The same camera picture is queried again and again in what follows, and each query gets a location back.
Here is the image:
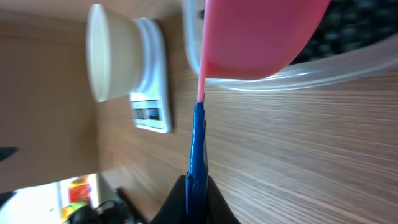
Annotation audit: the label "clear plastic container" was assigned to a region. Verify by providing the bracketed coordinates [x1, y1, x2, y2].
[183, 0, 397, 91]

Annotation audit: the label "black beans in container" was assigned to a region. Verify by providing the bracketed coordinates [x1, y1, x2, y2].
[291, 0, 397, 65]

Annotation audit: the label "white bowl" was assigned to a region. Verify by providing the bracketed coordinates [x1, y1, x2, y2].
[86, 4, 143, 102]

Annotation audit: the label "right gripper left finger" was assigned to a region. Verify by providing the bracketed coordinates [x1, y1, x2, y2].
[149, 175, 188, 224]

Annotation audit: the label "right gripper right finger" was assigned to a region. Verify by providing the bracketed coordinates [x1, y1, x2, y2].
[206, 176, 240, 224]

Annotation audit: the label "pink scoop blue handle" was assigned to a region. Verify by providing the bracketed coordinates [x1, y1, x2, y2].
[186, 0, 330, 223]

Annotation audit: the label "white digital kitchen scale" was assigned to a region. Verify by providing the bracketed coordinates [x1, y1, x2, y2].
[129, 18, 172, 133]

